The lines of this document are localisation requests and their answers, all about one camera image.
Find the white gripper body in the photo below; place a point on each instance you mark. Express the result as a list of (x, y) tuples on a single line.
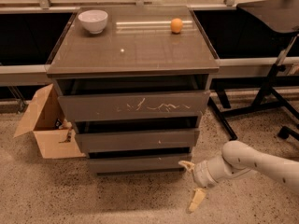
[(201, 173)]

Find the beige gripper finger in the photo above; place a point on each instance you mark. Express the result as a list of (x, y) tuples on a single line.
[(198, 196), (189, 166)]

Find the grey bottom drawer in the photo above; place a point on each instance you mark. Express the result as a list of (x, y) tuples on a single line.
[(138, 160)]

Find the grey drawer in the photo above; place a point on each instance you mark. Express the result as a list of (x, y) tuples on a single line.
[(138, 160), (137, 134), (117, 98)]

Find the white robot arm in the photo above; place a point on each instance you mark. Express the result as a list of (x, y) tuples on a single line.
[(238, 160)]

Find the grey middle drawer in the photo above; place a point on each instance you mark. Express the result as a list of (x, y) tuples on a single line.
[(137, 134)]

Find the grey drawer cabinet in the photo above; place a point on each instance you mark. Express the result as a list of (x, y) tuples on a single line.
[(137, 42)]

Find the grey top drawer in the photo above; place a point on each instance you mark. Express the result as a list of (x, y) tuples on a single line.
[(117, 98)]

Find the open cardboard box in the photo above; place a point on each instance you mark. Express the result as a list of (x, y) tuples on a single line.
[(45, 119)]

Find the black office chair base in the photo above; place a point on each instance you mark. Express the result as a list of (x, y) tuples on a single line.
[(285, 132)]

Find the metal window railing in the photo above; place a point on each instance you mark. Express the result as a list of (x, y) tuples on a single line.
[(25, 73)]

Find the orange fruit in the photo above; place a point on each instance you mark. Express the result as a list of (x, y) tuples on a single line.
[(176, 25)]

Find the white ceramic bowl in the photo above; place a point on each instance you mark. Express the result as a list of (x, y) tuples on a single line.
[(94, 21)]

